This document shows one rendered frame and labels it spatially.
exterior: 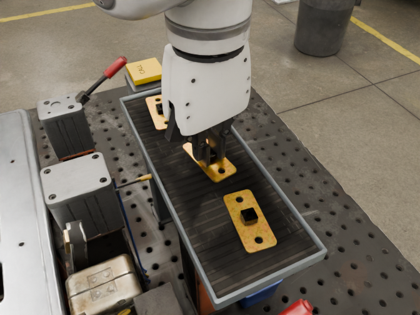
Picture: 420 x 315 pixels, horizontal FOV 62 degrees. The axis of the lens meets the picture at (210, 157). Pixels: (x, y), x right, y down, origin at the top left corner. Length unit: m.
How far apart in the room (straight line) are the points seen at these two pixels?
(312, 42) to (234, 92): 2.63
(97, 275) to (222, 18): 0.35
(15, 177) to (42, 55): 2.55
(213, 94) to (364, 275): 0.70
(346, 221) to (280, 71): 1.95
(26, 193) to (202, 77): 0.47
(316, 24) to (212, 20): 2.64
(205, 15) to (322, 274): 0.74
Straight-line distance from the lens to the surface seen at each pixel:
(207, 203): 0.44
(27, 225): 0.69
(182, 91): 0.36
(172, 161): 0.49
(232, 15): 0.33
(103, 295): 0.49
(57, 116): 0.78
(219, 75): 0.37
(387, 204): 2.09
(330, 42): 3.04
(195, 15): 0.32
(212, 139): 0.47
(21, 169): 0.78
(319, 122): 2.42
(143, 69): 0.68
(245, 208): 0.44
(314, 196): 1.07
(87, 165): 0.58
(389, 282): 0.99
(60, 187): 0.57
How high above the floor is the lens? 1.52
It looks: 47 degrees down
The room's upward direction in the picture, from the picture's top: straight up
